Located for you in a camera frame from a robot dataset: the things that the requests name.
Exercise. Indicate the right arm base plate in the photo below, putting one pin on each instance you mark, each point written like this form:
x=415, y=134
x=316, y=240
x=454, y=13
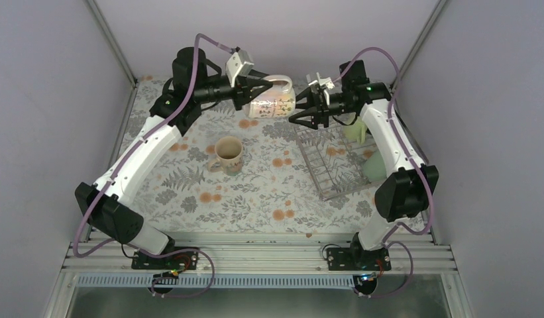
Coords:
x=348, y=259

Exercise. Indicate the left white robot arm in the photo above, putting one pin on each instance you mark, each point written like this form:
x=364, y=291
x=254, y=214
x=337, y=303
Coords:
x=195, y=82

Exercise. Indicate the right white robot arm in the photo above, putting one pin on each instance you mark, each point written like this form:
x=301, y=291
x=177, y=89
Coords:
x=410, y=182

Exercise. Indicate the beige pineapple mug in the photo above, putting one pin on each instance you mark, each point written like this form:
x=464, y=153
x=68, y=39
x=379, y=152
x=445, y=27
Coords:
x=228, y=156

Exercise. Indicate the light green mug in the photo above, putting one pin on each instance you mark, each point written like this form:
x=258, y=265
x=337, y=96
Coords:
x=356, y=132

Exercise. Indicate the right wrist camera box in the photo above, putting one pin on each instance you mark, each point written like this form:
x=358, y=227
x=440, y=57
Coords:
x=317, y=81

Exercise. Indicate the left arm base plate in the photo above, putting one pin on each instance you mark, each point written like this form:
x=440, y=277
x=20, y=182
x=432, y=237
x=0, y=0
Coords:
x=181, y=258

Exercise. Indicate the aluminium rail frame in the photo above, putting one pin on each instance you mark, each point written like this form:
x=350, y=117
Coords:
x=268, y=253

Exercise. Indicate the metal wire dish rack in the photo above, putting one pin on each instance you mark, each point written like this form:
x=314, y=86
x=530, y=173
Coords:
x=335, y=163

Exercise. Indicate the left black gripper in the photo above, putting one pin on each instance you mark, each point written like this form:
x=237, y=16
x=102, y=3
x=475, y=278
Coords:
x=242, y=86

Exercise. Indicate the corner aluminium post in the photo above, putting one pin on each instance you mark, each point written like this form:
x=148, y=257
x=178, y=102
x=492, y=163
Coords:
x=108, y=35
x=420, y=40

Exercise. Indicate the left corner aluminium post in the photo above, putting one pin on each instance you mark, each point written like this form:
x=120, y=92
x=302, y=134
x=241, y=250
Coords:
x=108, y=35

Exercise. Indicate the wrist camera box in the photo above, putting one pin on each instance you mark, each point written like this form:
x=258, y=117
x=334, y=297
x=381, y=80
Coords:
x=317, y=81
x=238, y=65

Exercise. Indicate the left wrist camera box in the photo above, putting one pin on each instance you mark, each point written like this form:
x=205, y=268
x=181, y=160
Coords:
x=238, y=65

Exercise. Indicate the white iridescent patterned mug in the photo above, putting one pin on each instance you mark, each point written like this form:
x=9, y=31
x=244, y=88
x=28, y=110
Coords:
x=277, y=101

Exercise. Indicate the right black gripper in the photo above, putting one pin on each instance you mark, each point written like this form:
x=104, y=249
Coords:
x=319, y=110

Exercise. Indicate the right corner aluminium post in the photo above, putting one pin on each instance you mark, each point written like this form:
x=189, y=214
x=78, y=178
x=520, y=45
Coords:
x=420, y=40

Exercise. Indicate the mint green tumbler cup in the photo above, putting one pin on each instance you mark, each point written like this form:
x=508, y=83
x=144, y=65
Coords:
x=374, y=169

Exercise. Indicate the floral tablecloth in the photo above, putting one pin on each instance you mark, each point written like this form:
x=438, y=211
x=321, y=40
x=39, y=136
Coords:
x=273, y=193

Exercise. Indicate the grey slotted cable duct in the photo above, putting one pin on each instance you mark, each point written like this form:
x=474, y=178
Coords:
x=130, y=280

